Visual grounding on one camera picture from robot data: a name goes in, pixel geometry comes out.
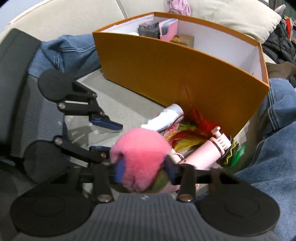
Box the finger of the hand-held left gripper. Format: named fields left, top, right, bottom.
left=54, top=136, right=112, bottom=163
left=57, top=79, right=123, bottom=132

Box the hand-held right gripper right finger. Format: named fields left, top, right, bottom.
left=164, top=157, right=241, bottom=202

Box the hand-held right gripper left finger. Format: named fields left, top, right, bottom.
left=67, top=162, right=126, bottom=204

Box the pink fluffy peach pompom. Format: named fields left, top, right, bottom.
left=110, top=127, right=173, bottom=193

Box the orange cardboard box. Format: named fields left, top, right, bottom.
left=92, top=11, right=271, bottom=140

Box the grey gift box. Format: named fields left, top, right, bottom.
left=138, top=20, right=161, bottom=39

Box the pink and grey case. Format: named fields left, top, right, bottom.
left=159, top=19, right=179, bottom=42

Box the small brown cardboard box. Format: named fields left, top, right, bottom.
left=171, top=34, right=194, bottom=48

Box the beige sofa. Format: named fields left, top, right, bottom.
left=0, top=0, right=264, bottom=172

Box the pink selfie stick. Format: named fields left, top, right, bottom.
left=172, top=126, right=232, bottom=189

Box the white printed tube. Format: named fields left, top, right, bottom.
left=141, top=103, right=184, bottom=133

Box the red and yellow feather toy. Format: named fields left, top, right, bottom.
left=165, top=81, right=223, bottom=154

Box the green and yellow paper ornament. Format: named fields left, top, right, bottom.
left=221, top=138, right=246, bottom=168

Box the person's right leg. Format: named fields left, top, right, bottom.
left=233, top=77, right=296, bottom=241

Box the pink garment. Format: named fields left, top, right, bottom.
left=165, top=0, right=191, bottom=16

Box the brown sock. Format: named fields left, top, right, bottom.
left=265, top=61, right=296, bottom=80

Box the black jacket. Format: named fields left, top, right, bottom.
left=262, top=20, right=296, bottom=65

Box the beige cushion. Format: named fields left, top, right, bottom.
left=191, top=0, right=282, bottom=44

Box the red hanging object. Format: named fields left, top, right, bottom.
left=285, top=18, right=292, bottom=39

